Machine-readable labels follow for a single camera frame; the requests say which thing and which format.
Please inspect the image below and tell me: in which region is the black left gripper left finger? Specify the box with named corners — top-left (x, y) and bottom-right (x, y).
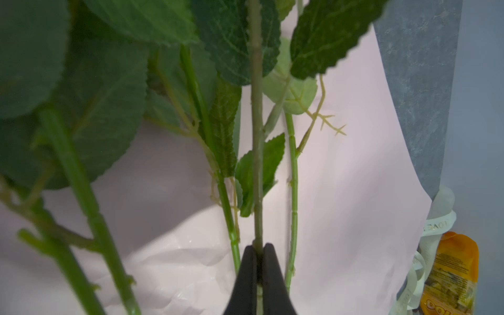
top-left (223, 245), bottom-right (259, 315)

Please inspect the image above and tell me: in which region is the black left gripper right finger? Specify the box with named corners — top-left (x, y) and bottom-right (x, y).
top-left (261, 243), bottom-right (297, 315)

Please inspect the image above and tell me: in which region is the yellow snack bag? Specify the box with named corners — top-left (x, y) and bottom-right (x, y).
top-left (420, 232), bottom-right (479, 315)

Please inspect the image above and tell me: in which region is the cream printed ribbon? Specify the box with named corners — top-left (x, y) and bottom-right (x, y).
top-left (389, 186), bottom-right (457, 315)

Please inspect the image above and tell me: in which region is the pink purple wrapping paper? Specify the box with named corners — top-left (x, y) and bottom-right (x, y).
top-left (1, 5), bottom-right (430, 314)

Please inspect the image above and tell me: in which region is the white fake rose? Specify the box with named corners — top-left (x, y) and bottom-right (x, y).
top-left (262, 37), bottom-right (345, 290)
top-left (144, 45), bottom-right (242, 270)

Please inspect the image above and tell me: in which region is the red pink fake rose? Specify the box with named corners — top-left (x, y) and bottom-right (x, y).
top-left (1, 1), bottom-right (198, 314)

